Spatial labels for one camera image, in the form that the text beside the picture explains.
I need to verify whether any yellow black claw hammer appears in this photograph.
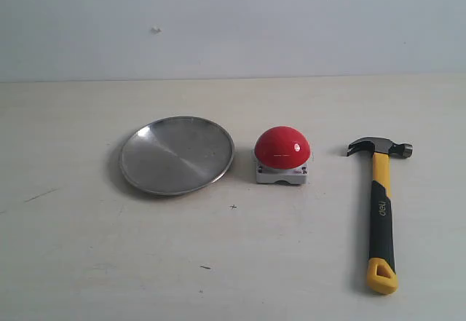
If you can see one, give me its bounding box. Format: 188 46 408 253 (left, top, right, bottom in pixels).
347 137 413 295

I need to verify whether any red dome push button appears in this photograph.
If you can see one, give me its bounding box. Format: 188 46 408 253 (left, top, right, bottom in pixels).
253 126 312 186

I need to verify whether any round steel plate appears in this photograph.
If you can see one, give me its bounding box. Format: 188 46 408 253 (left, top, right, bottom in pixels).
119 116 235 197

